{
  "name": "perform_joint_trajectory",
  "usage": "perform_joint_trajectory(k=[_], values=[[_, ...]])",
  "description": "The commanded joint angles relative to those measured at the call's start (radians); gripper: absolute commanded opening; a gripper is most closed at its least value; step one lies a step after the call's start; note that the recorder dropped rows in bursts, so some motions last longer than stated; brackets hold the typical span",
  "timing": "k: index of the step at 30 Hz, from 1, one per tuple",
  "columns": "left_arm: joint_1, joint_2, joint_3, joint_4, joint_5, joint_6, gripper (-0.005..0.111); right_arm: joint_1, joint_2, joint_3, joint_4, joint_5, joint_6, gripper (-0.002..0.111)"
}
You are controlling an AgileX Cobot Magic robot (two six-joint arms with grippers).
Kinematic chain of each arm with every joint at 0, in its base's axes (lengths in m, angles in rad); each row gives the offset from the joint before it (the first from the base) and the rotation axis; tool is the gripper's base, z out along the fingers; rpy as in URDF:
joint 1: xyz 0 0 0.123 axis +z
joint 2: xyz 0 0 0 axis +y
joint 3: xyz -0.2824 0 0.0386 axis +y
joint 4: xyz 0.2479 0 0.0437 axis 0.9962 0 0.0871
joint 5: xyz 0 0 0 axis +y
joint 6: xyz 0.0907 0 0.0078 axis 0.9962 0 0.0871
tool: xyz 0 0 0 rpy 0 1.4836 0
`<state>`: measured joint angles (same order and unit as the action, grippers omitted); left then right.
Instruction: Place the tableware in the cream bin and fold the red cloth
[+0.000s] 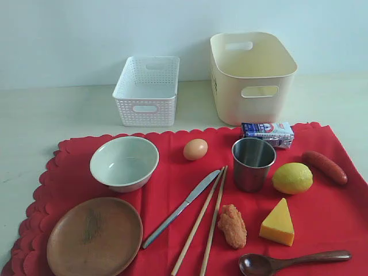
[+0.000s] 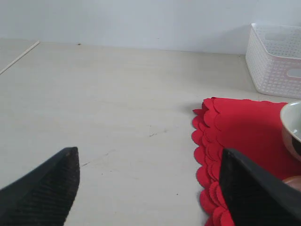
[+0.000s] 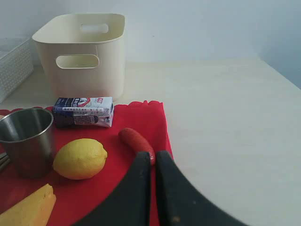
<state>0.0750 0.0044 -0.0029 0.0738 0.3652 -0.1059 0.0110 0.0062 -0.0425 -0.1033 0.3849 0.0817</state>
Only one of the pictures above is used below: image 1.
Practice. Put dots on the brown egg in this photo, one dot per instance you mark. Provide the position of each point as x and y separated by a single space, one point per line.
195 149

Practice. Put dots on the blue white milk carton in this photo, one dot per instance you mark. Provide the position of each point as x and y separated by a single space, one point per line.
278 135

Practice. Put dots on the yellow lemon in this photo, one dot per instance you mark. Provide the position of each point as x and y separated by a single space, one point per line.
292 178

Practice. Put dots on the red sausage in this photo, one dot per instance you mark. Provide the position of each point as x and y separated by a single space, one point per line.
327 166

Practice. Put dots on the white perforated plastic basket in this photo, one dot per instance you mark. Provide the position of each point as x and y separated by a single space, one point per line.
146 91

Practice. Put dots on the pale green ceramic bowl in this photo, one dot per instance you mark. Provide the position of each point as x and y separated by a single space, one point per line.
124 164

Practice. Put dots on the red scalloped cloth mat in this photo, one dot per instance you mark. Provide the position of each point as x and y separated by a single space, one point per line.
326 217

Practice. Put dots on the stainless steel cup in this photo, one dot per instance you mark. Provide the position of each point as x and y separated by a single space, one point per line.
252 159

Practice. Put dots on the silver table knife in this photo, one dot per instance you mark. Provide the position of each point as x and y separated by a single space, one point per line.
189 199

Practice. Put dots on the cream plastic bin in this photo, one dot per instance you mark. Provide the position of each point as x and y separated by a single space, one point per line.
252 73

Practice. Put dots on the fried chicken piece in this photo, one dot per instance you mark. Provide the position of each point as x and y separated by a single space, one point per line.
232 225

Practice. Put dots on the right wooden chopstick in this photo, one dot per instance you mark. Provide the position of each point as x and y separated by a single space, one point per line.
212 227

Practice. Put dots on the wooden chopstick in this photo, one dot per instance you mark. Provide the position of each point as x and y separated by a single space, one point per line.
196 224
212 227

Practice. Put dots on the left wooden chopstick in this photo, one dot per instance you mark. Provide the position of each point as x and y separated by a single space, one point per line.
196 224

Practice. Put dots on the yellow cheese wedge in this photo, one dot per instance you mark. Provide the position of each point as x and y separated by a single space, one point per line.
278 226

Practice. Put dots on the brown wooden plate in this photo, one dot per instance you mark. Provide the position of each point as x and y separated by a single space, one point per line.
101 236

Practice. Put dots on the dark wooden spoon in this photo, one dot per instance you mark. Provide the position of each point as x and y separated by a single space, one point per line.
256 264

